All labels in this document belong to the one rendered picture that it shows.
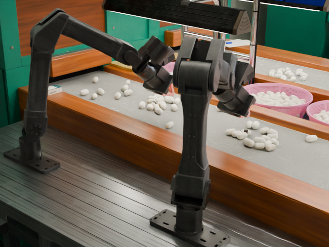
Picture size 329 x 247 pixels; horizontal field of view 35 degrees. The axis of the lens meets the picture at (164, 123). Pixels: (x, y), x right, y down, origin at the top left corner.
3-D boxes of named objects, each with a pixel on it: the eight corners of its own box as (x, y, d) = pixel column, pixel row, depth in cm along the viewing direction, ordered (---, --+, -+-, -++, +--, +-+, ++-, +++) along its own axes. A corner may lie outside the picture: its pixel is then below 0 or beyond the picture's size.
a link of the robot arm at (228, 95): (221, 82, 151) (210, 71, 145) (239, 81, 147) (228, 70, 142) (217, 104, 148) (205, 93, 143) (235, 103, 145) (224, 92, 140)
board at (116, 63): (132, 72, 217) (132, 69, 216) (108, 64, 226) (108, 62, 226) (185, 57, 239) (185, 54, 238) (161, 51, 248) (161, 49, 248)
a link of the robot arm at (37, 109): (43, 130, 162) (53, 25, 151) (45, 138, 156) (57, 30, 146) (22, 129, 160) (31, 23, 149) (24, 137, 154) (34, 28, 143)
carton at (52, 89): (48, 95, 189) (48, 90, 188) (42, 93, 191) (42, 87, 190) (62, 91, 193) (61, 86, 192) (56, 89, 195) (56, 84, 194)
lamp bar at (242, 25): (236, 36, 156) (237, 11, 153) (101, 9, 196) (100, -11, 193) (251, 32, 162) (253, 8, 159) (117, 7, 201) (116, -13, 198)
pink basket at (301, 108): (304, 136, 178) (307, 111, 174) (228, 125, 187) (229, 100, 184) (314, 111, 201) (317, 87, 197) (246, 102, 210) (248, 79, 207)
